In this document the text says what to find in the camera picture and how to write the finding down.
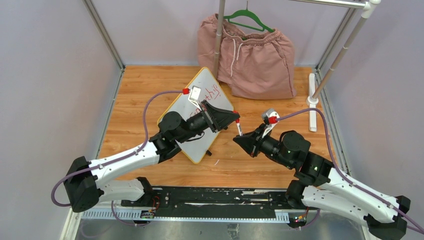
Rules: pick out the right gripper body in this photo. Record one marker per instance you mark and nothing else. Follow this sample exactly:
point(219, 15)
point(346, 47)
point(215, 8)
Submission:
point(259, 138)

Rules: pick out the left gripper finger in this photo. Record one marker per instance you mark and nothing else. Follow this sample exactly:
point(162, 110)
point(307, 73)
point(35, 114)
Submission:
point(222, 112)
point(222, 122)

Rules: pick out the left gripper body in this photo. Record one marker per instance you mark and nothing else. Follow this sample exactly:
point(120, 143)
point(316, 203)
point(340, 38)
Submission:
point(212, 123)

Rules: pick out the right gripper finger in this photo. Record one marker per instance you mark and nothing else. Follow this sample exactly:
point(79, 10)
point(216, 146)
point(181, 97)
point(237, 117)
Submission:
point(247, 143)
point(258, 131)

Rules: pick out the white marker pen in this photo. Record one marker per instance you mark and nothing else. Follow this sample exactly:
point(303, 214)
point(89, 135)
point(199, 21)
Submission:
point(239, 129)

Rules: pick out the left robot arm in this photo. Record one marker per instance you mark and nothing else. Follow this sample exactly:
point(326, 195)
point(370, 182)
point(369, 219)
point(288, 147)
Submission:
point(90, 182)

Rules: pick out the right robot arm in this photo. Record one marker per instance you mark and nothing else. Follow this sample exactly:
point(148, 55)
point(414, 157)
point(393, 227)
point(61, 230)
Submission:
point(318, 184)

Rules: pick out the pink shorts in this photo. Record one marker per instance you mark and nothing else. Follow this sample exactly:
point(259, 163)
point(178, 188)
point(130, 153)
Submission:
point(258, 66)

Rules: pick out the green clothes hanger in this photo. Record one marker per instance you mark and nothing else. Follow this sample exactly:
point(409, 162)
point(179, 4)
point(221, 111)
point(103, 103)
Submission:
point(250, 18)

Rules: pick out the clothes rack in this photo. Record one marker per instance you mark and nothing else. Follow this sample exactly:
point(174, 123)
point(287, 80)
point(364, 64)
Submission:
point(367, 7)

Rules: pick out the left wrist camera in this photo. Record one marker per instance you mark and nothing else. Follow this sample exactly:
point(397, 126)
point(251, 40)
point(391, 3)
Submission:
point(194, 95)

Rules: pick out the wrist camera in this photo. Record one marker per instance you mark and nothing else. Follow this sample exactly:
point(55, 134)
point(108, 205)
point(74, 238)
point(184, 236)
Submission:
point(269, 118)
point(194, 95)

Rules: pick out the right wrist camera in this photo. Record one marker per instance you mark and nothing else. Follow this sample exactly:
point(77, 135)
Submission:
point(269, 118)

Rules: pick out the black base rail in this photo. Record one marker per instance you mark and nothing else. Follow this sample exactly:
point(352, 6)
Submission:
point(215, 202)

